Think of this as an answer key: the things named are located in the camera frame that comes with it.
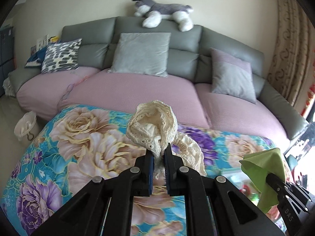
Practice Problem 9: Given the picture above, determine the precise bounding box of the beige patterned curtain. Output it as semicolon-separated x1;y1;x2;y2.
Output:
267;0;314;105

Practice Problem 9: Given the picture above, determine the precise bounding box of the light green cloth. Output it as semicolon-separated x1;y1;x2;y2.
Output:
239;148;286;214

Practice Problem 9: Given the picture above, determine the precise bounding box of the floral blanket table cover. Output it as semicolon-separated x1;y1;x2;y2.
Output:
1;105;274;235

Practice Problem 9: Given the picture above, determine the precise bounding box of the grey sofa pink cover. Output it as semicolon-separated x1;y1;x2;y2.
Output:
8;17;308;151

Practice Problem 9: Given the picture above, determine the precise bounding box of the black white patterned cushion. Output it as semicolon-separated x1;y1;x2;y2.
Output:
41;38;82;74

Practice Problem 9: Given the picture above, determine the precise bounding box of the grey white plush dog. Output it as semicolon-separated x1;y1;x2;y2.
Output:
132;0;194;32

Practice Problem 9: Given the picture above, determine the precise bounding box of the cream lace cloth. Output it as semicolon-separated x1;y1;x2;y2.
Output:
126;100;207;183

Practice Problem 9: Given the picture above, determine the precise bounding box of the red hanging decoration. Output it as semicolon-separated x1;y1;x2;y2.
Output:
301;84;314;116

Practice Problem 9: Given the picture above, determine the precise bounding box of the white basket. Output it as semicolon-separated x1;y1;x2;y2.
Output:
14;111;40;141

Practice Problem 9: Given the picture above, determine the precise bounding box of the grey cushion left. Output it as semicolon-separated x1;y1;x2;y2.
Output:
109;32;171;77

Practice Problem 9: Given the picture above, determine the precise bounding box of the grey pink cushion right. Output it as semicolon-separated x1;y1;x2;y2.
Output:
210;48;256;104

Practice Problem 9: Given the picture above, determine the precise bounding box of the blue cushion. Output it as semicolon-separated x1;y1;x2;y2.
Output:
25;47;47;68

